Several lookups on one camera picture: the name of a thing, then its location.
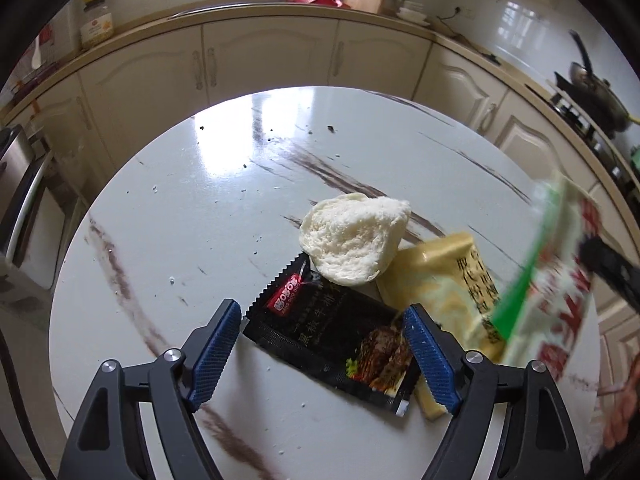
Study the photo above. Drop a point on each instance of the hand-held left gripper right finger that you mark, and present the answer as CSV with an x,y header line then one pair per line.
x,y
430,360

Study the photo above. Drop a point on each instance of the person's right hand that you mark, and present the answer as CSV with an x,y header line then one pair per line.
x,y
617,412

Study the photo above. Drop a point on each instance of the glass jar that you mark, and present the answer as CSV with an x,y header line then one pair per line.
x,y
96,27

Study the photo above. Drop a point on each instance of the red box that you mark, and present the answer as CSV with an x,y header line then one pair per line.
x,y
46,35

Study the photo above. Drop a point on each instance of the black wok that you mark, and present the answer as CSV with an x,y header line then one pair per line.
x,y
597,92

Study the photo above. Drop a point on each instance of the green red white packet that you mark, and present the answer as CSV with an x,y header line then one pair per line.
x,y
555,280

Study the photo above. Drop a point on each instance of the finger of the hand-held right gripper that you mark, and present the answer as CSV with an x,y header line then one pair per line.
x,y
612,267

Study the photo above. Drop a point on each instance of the gas stove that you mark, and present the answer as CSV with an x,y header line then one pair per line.
x,y
575,110

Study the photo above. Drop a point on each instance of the stainless steel appliance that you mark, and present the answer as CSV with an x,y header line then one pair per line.
x,y
20,185

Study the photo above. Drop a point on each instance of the white plates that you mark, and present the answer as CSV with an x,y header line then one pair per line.
x,y
414,14

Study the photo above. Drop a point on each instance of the black snack packet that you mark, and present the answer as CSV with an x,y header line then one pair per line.
x,y
310,330

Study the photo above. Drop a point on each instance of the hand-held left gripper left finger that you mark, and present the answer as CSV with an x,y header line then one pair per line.
x,y
215,355

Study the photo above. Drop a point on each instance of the yellow snack packet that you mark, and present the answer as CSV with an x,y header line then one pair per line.
x,y
440,270

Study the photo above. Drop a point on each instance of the white steamed bun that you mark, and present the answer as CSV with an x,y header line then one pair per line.
x,y
350,235

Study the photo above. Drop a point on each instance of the cream kitchen cabinets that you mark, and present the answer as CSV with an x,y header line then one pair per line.
x,y
270,60

